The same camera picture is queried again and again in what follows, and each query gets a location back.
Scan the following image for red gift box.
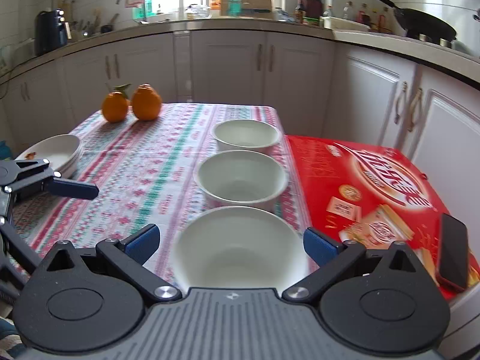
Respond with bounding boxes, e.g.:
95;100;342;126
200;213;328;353
285;134;469;301

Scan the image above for black mortar with pestle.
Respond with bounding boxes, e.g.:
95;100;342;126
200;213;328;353
100;13;121;34

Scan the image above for dark red knife block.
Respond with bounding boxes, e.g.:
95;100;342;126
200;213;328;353
302;0;325;17

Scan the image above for black wok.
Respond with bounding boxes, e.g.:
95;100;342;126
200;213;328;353
358;0;458;44

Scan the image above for stone kitchen countertop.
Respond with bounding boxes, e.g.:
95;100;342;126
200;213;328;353
0;19;480;91

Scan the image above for patterned striped tablecloth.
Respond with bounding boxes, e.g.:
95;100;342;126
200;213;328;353
7;102;312;293

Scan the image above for white pink-flowered bowl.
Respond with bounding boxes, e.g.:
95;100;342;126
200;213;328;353
193;150;289;214
212;119;283;154
169;206;306;289

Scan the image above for bumpy orange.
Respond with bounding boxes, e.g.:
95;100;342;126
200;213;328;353
131;83;163;121

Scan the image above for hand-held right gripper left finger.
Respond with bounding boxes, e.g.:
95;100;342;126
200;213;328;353
37;223;180;301

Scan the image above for white plastic tray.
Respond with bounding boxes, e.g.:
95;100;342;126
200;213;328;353
323;17;370;32

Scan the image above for green dish soap bottle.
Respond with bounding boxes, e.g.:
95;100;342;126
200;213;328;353
132;0;152;19

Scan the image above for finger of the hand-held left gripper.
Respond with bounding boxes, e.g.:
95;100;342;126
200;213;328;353
3;158;100;200
0;215;43;293

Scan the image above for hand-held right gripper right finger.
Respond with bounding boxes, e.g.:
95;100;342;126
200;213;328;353
283;227;424;302

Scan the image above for utensil holder with utensils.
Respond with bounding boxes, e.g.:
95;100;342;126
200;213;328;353
77;7;102;36

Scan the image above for orange with leaf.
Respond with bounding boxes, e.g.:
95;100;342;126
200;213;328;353
102;83;133;123

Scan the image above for black smartphone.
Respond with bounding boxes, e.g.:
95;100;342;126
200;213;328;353
436;213;469;293

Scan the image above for white kitchen cabinets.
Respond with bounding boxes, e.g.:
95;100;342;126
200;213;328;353
0;30;480;349

